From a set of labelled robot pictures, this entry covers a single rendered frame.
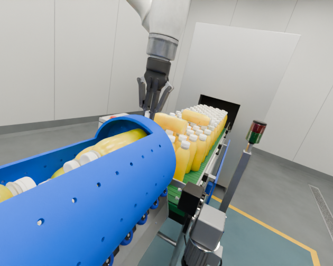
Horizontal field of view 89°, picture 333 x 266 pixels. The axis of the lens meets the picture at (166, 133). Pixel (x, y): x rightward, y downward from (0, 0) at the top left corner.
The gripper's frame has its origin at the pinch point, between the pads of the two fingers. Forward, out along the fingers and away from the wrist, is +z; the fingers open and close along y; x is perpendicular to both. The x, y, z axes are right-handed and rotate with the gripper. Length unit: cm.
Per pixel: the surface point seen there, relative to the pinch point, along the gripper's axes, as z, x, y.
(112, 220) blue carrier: 6.8, 32.9, -14.8
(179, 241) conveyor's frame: 84, -37, -21
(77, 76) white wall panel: 27, -178, 252
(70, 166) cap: 8.0, 26.6, 3.4
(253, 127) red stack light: -2, -37, -35
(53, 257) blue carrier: 4.8, 41.9, -14.0
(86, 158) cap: 3.6, 26.7, -1.7
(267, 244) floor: 120, -119, -97
